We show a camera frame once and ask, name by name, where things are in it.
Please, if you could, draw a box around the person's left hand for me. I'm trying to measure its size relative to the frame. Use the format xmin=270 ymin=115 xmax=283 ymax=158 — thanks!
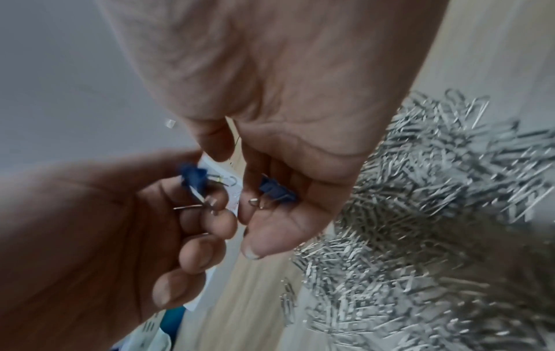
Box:
xmin=0 ymin=149 xmax=239 ymax=351

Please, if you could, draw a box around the white printed carton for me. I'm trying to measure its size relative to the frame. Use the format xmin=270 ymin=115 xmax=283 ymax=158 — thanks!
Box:
xmin=113 ymin=313 xmax=175 ymax=351

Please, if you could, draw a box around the blue flat box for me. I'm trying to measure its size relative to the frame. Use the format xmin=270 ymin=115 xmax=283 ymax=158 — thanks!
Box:
xmin=159 ymin=305 xmax=188 ymax=343

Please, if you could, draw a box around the pile of silver paper clips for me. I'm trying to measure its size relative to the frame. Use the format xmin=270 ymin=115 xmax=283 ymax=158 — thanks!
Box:
xmin=279 ymin=88 xmax=555 ymax=351

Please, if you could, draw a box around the person's right hand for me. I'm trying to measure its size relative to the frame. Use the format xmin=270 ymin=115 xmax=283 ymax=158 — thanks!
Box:
xmin=92 ymin=0 xmax=452 ymax=261

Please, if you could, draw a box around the small blue binder clip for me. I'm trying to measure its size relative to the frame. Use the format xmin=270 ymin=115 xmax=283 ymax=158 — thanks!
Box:
xmin=172 ymin=162 xmax=220 ymax=216
xmin=247 ymin=173 xmax=301 ymax=210

